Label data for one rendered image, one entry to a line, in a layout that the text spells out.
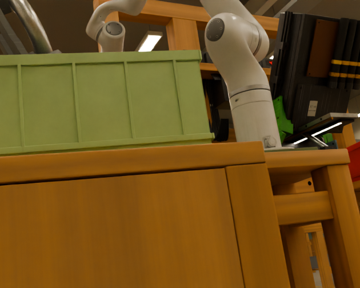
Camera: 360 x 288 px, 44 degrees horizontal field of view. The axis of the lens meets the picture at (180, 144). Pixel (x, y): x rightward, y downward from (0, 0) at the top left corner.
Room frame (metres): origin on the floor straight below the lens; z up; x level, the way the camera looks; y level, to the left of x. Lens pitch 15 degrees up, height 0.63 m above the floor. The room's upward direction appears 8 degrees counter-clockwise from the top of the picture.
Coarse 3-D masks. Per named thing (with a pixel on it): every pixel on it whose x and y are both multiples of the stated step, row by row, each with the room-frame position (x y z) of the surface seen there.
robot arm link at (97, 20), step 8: (112, 0) 1.47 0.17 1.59; (120, 0) 1.45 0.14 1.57; (128, 0) 1.43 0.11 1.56; (136, 0) 1.43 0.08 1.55; (144, 0) 1.45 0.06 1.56; (104, 8) 1.47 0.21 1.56; (112, 8) 1.47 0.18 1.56; (120, 8) 1.46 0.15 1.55; (128, 8) 1.45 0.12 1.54; (136, 8) 1.45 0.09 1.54; (96, 16) 1.49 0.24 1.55; (104, 16) 1.51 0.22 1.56; (88, 24) 1.52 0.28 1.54; (96, 24) 1.51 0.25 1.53; (104, 24) 1.53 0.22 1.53; (88, 32) 1.54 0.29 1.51; (96, 32) 1.52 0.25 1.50
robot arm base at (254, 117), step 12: (240, 96) 1.17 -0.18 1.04; (252, 96) 1.16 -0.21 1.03; (264, 96) 1.17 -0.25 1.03; (240, 108) 1.18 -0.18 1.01; (252, 108) 1.17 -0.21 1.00; (264, 108) 1.17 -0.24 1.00; (240, 120) 1.19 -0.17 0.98; (252, 120) 1.17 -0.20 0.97; (264, 120) 1.17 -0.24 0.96; (276, 120) 1.21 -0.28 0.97; (240, 132) 1.19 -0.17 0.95; (252, 132) 1.17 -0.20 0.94; (264, 132) 1.17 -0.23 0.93; (276, 132) 1.19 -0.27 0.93; (264, 144) 1.17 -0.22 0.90; (276, 144) 1.18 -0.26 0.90
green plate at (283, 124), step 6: (276, 102) 1.90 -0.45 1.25; (276, 108) 1.90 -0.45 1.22; (282, 108) 1.89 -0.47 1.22; (276, 114) 1.89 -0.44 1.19; (282, 114) 1.89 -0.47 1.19; (282, 120) 1.89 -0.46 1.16; (288, 120) 1.90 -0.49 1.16; (282, 126) 1.89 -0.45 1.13; (288, 126) 1.90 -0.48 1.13; (288, 132) 1.90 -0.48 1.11
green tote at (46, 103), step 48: (0, 96) 0.61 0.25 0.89; (48, 96) 0.63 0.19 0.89; (96, 96) 0.64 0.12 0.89; (144, 96) 0.66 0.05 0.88; (192, 96) 0.68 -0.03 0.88; (0, 144) 0.61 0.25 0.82; (48, 144) 0.63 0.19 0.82; (96, 144) 0.64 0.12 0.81; (144, 144) 0.66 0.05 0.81; (192, 144) 0.68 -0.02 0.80
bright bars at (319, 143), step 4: (304, 136) 1.94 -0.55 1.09; (308, 136) 1.92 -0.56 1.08; (312, 136) 1.93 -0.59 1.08; (312, 140) 1.90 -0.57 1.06; (316, 140) 1.91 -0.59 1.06; (316, 144) 1.88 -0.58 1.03; (320, 144) 1.87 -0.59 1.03; (324, 144) 1.88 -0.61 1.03; (320, 148) 1.85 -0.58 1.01; (324, 148) 1.83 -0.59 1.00; (328, 148) 1.84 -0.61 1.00; (332, 148) 1.85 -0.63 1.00
